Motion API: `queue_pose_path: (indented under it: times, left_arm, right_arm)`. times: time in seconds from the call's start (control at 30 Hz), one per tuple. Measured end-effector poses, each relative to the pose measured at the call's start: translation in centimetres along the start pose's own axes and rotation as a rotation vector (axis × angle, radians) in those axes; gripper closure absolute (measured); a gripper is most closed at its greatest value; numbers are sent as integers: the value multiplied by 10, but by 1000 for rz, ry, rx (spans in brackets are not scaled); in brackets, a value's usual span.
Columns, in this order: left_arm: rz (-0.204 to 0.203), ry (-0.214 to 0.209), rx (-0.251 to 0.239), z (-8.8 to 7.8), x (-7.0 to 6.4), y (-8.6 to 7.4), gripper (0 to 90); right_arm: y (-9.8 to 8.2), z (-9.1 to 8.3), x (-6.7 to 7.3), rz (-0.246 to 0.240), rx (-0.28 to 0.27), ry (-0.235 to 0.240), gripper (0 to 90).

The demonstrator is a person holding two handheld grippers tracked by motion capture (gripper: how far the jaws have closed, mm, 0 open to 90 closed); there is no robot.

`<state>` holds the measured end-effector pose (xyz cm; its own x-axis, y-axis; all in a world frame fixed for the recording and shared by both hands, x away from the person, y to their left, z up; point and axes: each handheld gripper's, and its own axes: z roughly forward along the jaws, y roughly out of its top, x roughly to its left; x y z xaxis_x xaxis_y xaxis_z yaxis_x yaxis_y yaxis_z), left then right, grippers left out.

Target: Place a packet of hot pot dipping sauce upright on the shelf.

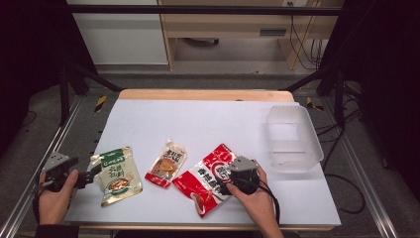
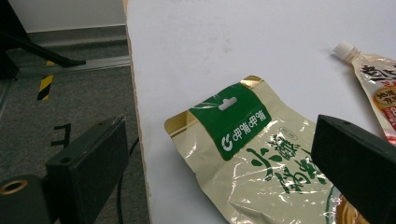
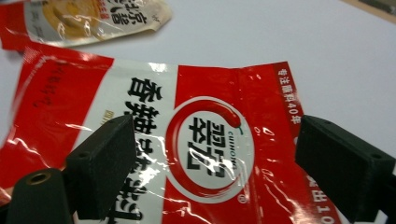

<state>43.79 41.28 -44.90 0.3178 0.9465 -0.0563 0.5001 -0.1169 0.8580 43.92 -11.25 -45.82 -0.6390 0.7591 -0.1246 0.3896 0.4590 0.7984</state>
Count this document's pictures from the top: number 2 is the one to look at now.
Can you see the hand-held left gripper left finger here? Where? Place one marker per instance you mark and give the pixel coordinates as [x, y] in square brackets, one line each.
[88, 165]

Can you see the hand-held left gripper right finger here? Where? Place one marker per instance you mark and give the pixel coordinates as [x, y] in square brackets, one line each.
[358, 161]

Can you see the beige spouted sauce pouch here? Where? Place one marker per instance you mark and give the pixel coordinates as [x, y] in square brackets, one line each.
[378, 84]

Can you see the green and beige snack packet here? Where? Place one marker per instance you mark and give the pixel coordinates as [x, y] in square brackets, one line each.
[249, 174]

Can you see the black tape mark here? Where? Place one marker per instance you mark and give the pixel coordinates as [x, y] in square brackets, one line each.
[63, 137]

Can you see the yellow and black hazard tape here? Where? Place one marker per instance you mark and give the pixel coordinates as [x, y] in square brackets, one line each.
[45, 87]

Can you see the black stand leg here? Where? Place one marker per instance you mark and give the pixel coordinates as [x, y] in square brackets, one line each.
[18, 43]

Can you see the metal floor rail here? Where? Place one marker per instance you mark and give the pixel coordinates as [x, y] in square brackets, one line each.
[93, 64]

